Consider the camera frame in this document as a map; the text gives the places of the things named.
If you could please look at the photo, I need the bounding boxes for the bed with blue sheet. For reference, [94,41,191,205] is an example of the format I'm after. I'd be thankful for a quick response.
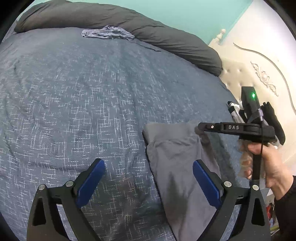
[0,27,266,241]

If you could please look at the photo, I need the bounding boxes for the person's right forearm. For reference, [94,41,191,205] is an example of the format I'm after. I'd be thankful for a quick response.
[274,175,296,241]

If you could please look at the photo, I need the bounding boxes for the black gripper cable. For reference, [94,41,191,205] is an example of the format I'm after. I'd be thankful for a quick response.
[258,109,265,161]

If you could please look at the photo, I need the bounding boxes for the dark grey rolled duvet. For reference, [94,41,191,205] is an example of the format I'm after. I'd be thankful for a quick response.
[14,0,223,77]

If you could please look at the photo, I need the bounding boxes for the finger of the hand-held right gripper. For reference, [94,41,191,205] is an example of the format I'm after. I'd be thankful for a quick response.
[198,122,224,133]

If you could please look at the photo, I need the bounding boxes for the person's right hand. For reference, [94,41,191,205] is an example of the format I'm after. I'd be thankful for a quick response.
[240,141,295,201]

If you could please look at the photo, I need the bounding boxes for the grey pants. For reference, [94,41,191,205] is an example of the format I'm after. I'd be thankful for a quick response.
[142,122,232,241]

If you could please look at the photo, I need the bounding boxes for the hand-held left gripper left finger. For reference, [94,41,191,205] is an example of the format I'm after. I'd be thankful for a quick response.
[26,158,106,241]

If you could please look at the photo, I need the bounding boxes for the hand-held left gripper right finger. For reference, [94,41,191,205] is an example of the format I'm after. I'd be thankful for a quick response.
[193,159,271,241]

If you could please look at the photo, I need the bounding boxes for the crumpled blue-grey garment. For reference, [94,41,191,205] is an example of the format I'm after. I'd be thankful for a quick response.
[81,25,135,41]

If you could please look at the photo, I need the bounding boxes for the cream tufted headboard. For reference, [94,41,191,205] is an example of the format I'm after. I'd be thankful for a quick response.
[208,0,296,167]

